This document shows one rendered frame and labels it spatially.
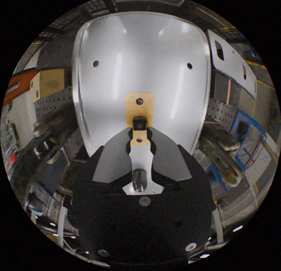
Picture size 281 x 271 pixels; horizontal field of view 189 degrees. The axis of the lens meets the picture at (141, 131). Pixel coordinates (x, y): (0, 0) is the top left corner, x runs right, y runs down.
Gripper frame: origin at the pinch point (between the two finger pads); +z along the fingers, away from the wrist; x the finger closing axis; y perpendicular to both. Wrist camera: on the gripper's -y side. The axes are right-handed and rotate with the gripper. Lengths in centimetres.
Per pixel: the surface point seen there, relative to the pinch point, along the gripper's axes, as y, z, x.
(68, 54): -28, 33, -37
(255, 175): 313, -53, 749
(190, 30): -16.5, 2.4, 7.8
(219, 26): -23.5, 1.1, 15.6
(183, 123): 0.3, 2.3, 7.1
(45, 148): 0.3, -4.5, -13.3
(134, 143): 3.6, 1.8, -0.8
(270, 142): 72, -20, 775
